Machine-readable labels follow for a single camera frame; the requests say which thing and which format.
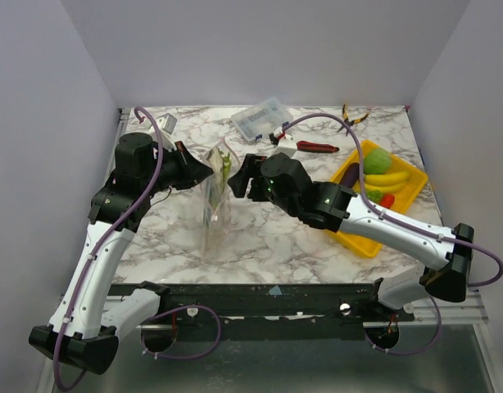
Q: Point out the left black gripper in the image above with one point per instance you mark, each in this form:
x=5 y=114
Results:
x=193 y=170

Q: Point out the clear plastic organizer box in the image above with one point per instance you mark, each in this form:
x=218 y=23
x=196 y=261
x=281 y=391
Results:
x=256 y=122

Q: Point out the yellow black pliers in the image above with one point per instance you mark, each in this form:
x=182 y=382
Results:
x=350 y=121

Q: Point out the clear zip top bag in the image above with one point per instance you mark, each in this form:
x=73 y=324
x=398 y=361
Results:
x=216 y=219

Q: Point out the green toy grapes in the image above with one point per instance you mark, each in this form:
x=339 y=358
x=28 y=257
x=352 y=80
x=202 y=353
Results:
x=375 y=196

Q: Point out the yellow toy banana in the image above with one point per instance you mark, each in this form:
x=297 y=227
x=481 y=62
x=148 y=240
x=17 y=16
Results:
x=386 y=183

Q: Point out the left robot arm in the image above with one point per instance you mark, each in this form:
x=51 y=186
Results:
x=81 y=333

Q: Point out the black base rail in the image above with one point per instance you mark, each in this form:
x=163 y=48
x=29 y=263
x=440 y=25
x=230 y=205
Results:
x=255 y=312

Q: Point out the red black utility knife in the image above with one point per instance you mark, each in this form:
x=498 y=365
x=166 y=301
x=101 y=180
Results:
x=313 y=147

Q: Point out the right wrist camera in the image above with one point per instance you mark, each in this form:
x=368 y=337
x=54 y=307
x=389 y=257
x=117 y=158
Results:
x=283 y=143

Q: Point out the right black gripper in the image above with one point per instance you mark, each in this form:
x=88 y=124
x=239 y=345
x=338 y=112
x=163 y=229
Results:
x=254 y=180

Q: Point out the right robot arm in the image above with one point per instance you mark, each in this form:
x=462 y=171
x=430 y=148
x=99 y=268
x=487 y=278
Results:
x=443 y=254

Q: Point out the purple toy eggplant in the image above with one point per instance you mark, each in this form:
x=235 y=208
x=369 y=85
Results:
x=351 y=175

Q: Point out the toy celery stalk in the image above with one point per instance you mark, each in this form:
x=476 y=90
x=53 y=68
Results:
x=221 y=179

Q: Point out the green toy cabbage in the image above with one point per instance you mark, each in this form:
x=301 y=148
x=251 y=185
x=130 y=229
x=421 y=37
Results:
x=377 y=161

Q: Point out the orange toy carrot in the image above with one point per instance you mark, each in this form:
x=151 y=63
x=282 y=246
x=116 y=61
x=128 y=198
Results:
x=387 y=201

